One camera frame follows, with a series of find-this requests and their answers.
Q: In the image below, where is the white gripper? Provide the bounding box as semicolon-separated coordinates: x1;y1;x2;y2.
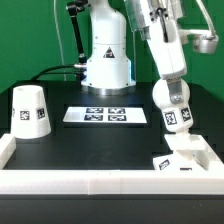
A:
147;19;186;104

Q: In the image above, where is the white lamp bulb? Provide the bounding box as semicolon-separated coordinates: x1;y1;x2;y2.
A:
152;79;193;134

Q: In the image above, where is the white lamp base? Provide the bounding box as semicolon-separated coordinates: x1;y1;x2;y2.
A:
153;134;206;172

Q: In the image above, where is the white lamp shade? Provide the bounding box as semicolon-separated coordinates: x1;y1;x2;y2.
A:
11;85;51;139

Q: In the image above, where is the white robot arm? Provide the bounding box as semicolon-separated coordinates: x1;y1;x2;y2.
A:
84;0;186;104

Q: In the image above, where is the white marker plate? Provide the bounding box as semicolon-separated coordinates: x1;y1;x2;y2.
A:
63;107;147;124

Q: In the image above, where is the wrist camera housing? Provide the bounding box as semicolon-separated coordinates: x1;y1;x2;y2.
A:
189;29;219;54

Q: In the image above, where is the white fence frame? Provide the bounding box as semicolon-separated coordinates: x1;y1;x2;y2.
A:
0;134;224;195

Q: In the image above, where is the black cable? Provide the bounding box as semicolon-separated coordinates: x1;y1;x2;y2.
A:
30;63;88;82

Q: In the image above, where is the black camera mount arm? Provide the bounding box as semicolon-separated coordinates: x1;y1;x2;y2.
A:
66;0;88;64

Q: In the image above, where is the white cable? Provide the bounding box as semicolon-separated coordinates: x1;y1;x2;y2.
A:
53;0;68;81

